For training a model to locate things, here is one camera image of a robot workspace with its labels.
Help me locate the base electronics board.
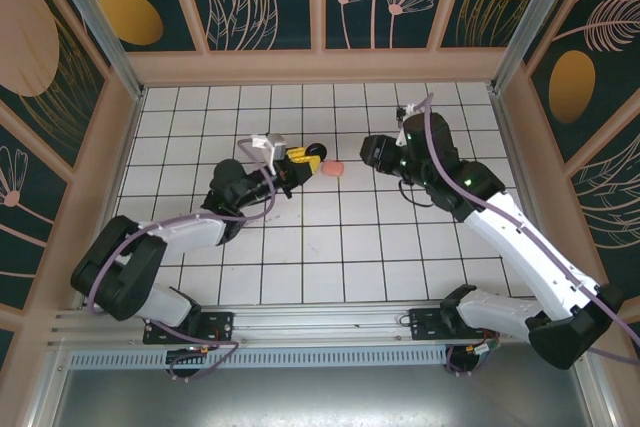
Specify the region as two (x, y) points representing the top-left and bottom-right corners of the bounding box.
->
(464, 339), (501, 363)

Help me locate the grey metal panel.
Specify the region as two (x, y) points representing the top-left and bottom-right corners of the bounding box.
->
(52, 366), (609, 427)

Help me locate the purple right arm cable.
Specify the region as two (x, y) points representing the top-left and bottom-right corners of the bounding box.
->
(422, 94), (640, 379)

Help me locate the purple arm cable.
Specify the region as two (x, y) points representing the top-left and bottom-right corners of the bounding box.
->
(422, 94), (640, 379)
(88, 140), (276, 384)

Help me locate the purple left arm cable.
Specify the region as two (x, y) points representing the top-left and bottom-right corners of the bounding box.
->
(88, 140), (276, 384)

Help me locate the thin black cable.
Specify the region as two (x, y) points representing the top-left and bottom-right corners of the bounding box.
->
(398, 179), (434, 208)

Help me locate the aluminium table side rail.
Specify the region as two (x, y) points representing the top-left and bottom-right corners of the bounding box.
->
(27, 89), (146, 427)
(488, 89), (619, 427)

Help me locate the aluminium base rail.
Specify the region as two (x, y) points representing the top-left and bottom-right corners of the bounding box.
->
(47, 301), (594, 348)

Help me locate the aluminium corner post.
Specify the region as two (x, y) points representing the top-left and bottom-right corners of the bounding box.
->
(491, 0), (584, 96)
(42, 0), (147, 101)

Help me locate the slotted grey cable duct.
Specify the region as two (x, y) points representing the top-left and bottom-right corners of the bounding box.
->
(69, 349), (449, 369)

